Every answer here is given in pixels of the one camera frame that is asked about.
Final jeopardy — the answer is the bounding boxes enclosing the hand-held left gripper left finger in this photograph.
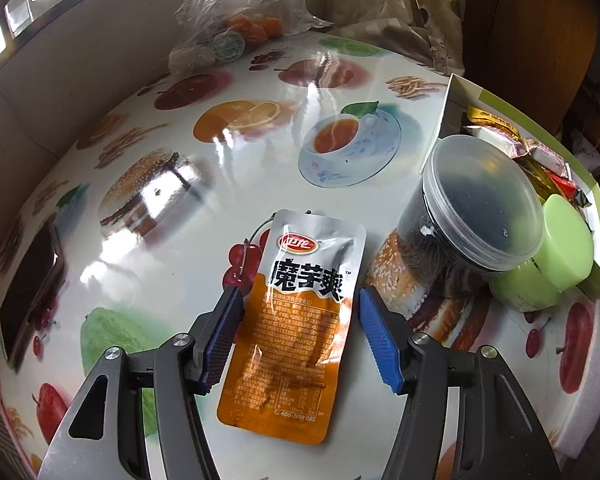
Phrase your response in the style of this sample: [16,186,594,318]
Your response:
[37,286,246,480]

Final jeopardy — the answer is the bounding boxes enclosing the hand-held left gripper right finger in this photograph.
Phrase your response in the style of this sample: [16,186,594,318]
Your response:
[359,285,563,480]

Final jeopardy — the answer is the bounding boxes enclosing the silver orange snack packet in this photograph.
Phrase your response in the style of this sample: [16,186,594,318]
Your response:
[216,208,369,447]

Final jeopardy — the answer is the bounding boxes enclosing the pink white nougat candy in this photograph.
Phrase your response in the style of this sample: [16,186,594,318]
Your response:
[471,126,524,154]
[516,141,574,174]

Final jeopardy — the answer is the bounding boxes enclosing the small red snack packet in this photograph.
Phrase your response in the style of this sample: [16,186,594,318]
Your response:
[549,171,594,209]

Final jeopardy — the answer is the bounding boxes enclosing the green cardboard box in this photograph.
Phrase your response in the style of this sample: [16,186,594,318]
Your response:
[419,73,600,303]

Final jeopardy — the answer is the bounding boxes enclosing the yellow snack packet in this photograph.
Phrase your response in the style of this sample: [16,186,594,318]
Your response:
[466,103,524,134]

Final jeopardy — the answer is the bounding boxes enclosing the clear jar with white lid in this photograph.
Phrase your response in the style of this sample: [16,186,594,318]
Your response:
[394,134,547,288]

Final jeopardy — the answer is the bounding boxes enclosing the green cosmetic jar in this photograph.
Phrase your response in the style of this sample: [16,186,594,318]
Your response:
[489,193,597,314]

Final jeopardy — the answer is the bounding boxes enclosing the black smartphone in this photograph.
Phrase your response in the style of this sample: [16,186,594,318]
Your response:
[0,221,64,367]

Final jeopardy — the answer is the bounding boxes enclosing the clear plastic bag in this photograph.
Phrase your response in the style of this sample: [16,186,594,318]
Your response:
[168,0,332,74]

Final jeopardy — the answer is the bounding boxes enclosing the cream patterned curtain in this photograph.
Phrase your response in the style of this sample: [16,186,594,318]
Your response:
[329,0,467,77]

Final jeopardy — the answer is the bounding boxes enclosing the brown wooden furniture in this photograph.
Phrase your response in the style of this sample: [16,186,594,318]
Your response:
[464,0,600,137]

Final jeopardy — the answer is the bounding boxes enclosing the window with metal bars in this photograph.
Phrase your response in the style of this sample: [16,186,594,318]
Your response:
[0,0,127,77]

